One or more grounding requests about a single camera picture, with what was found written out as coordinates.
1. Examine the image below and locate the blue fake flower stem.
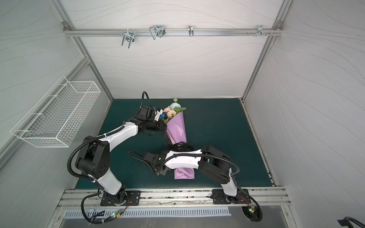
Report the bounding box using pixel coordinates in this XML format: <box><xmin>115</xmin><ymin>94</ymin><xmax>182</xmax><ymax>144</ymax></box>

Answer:
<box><xmin>159</xmin><ymin>113</ymin><xmax>167</xmax><ymax>119</ymax></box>

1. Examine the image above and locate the mint fake flower stem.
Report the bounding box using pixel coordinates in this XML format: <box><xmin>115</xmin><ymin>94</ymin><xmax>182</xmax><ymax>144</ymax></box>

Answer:
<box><xmin>169</xmin><ymin>98</ymin><xmax>187</xmax><ymax>114</ymax></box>

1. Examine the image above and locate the pink purple wrapping paper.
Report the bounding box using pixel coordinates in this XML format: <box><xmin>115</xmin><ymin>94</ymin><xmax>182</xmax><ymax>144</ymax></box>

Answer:
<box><xmin>166</xmin><ymin>112</ymin><xmax>195</xmax><ymax>180</ymax></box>

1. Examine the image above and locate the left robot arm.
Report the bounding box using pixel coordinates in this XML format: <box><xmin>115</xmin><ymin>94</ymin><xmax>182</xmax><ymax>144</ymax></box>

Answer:
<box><xmin>67</xmin><ymin>106</ymin><xmax>166</xmax><ymax>196</ymax></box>

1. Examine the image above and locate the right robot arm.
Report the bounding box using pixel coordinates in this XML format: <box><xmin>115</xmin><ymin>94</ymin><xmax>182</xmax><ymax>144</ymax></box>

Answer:
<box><xmin>143</xmin><ymin>146</ymin><xmax>240</xmax><ymax>197</ymax></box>

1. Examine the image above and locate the green table mat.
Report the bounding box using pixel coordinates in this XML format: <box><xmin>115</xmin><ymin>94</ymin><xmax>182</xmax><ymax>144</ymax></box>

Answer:
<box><xmin>110</xmin><ymin>98</ymin><xmax>272</xmax><ymax>189</ymax></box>

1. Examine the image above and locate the white vent grille strip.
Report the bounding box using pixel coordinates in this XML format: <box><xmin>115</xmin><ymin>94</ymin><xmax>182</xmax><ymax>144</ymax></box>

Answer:
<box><xmin>63</xmin><ymin>207</ymin><xmax>232</xmax><ymax>219</ymax></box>

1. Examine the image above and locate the metal U-bolt clamp left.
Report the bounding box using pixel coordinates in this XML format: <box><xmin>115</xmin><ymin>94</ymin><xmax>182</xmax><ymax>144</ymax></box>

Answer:
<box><xmin>121</xmin><ymin>31</ymin><xmax>135</xmax><ymax>48</ymax></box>

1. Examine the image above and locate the metal u-bolt clamp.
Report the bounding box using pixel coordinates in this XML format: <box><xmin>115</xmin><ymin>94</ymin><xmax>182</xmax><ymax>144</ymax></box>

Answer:
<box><xmin>149</xmin><ymin>25</ymin><xmax>166</xmax><ymax>40</ymax></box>
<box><xmin>121</xmin><ymin>31</ymin><xmax>135</xmax><ymax>48</ymax></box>

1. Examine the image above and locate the metal U-bolt clamp middle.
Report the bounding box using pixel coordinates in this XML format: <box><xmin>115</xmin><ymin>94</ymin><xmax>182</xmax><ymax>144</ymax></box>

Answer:
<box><xmin>149</xmin><ymin>25</ymin><xmax>166</xmax><ymax>40</ymax></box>

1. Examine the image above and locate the metal bolt clamp right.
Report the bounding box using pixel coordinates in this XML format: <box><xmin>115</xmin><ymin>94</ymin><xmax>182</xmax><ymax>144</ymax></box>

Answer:
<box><xmin>247</xmin><ymin>25</ymin><xmax>272</xmax><ymax>37</ymax></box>

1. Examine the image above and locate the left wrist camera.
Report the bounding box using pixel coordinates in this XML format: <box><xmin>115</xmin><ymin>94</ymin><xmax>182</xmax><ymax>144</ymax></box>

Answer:
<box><xmin>154</xmin><ymin>108</ymin><xmax>163</xmax><ymax>121</ymax></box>

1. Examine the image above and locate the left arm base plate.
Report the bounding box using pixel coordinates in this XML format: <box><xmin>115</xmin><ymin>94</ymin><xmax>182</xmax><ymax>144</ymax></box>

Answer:
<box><xmin>100</xmin><ymin>190</ymin><xmax>141</xmax><ymax>207</ymax></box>

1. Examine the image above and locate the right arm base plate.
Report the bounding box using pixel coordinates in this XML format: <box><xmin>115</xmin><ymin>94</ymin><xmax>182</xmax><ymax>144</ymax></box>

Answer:
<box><xmin>210</xmin><ymin>189</ymin><xmax>252</xmax><ymax>205</ymax></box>

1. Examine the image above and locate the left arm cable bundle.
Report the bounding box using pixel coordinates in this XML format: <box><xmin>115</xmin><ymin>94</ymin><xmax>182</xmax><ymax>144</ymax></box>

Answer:
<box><xmin>80</xmin><ymin>191</ymin><xmax>130</xmax><ymax>225</ymax></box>

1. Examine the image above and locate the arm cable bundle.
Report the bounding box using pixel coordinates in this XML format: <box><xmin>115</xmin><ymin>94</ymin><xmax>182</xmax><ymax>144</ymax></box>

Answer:
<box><xmin>80</xmin><ymin>191</ymin><xmax>130</xmax><ymax>225</ymax></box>
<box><xmin>240</xmin><ymin>190</ymin><xmax>263</xmax><ymax>222</ymax></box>

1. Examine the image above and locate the white wire basket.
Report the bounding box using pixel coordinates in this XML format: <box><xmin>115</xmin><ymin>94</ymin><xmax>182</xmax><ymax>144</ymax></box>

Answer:
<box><xmin>10</xmin><ymin>76</ymin><xmax>101</xmax><ymax>148</ymax></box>

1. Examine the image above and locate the metal bracket clamp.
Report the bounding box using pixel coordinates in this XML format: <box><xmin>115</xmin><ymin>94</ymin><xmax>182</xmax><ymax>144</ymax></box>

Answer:
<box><xmin>188</xmin><ymin>25</ymin><xmax>194</xmax><ymax>37</ymax></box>

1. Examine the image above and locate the aluminium crossbar rail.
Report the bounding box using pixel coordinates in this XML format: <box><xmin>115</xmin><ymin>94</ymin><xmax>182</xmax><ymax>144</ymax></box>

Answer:
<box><xmin>64</xmin><ymin>28</ymin><xmax>284</xmax><ymax>37</ymax></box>

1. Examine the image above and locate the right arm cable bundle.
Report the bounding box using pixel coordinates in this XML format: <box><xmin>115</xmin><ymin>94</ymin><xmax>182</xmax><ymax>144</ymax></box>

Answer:
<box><xmin>240</xmin><ymin>190</ymin><xmax>263</xmax><ymax>222</ymax></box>

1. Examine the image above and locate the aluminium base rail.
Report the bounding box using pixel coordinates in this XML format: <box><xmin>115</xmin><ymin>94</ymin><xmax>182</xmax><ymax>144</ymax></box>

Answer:
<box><xmin>56</xmin><ymin>187</ymin><xmax>291</xmax><ymax>209</ymax></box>

